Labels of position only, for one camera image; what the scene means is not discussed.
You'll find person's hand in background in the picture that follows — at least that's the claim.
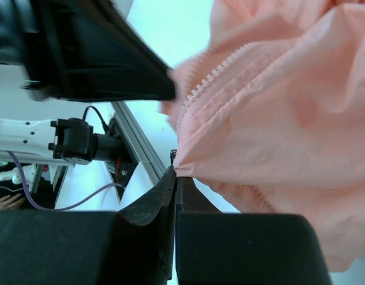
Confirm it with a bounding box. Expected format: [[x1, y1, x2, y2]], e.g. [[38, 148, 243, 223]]
[[0, 194, 26, 211]]

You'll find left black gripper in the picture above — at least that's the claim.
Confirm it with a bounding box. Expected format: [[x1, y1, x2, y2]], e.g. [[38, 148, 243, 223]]
[[0, 1, 175, 103]]

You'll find front aluminium rail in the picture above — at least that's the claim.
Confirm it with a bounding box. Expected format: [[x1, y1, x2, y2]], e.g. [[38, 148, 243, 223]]
[[112, 102, 166, 185]]

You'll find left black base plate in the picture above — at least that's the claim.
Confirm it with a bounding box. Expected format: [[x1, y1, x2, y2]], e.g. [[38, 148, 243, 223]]
[[106, 117, 138, 200]]

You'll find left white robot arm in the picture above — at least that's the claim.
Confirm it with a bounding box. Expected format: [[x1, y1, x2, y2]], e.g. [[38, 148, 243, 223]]
[[0, 1, 175, 164]]

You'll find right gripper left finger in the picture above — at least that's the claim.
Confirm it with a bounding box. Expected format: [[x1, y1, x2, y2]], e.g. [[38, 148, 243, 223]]
[[0, 167, 176, 284]]

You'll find pink zip-up jacket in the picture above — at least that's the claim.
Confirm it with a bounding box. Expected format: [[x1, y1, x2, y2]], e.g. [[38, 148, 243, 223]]
[[161, 1, 365, 273]]

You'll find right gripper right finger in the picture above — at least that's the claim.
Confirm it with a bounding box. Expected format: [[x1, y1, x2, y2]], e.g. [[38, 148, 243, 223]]
[[175, 178, 331, 285]]

